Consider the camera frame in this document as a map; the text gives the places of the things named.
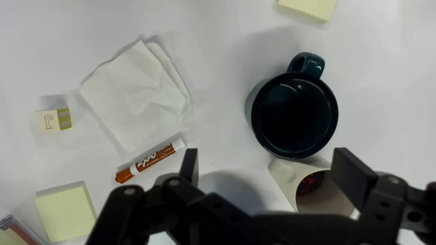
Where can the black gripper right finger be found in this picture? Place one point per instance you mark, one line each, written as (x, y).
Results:
(389, 208)

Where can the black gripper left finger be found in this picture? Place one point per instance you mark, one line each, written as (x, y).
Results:
(171, 212)

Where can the red dry-erase marker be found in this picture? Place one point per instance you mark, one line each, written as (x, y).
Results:
(149, 159)

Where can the dark teal mug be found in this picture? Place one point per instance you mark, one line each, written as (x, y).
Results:
(294, 117)

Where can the large yellow sticky pad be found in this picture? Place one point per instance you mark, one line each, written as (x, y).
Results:
(65, 212)

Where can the cream white cup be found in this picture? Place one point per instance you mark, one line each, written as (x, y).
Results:
(283, 181)

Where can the white paper napkin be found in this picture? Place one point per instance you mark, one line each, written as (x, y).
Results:
(130, 99)

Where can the small white cube box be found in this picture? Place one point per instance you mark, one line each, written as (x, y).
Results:
(51, 120)

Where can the small yellow sticky pad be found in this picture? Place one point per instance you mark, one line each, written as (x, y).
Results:
(310, 7)

